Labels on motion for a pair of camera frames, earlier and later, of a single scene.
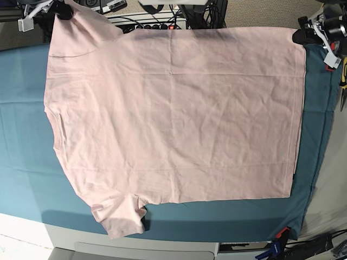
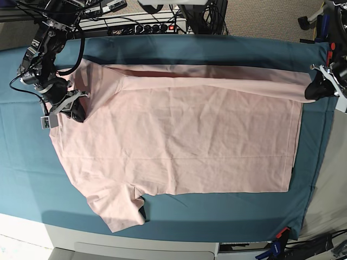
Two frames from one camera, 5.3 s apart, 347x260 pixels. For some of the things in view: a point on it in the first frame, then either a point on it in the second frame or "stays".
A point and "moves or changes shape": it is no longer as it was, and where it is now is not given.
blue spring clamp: (277, 250) stays
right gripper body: (305, 36) → (325, 85)
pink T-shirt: (164, 115) moves or changes shape
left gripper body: (64, 11) → (60, 99)
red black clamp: (284, 233) stays
